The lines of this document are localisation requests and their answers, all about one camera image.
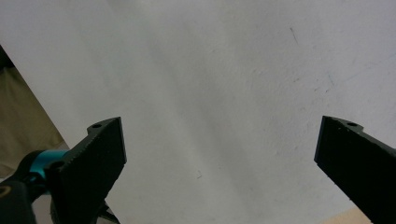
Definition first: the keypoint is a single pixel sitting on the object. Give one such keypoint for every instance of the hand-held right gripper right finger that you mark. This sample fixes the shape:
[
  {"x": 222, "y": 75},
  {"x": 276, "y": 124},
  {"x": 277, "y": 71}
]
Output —
[{"x": 358, "y": 161}]

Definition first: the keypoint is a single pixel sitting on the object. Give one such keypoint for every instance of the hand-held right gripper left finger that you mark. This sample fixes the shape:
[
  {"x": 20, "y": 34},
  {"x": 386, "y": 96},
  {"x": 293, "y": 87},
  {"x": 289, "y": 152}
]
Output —
[{"x": 90, "y": 168}]

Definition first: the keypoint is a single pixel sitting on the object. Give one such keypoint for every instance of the beige cloth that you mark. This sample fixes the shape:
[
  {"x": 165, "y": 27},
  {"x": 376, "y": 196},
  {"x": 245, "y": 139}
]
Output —
[{"x": 21, "y": 118}]

